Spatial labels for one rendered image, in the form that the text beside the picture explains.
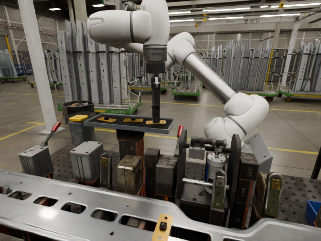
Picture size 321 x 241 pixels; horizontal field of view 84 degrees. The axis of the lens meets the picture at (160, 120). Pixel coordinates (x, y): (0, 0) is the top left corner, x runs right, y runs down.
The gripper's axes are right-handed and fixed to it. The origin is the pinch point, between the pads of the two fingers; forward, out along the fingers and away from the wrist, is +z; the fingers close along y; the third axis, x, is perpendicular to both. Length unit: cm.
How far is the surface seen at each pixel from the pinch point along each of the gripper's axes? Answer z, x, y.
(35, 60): -20, -196, -290
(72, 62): -14, -177, -420
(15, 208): 20, -44, 26
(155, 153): 10.2, -1.2, 15.0
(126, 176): 15.2, -11.5, 20.6
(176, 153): 11.2, 6.3, 14.3
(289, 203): 50, 69, 4
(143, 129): 4.2, -5.5, 6.7
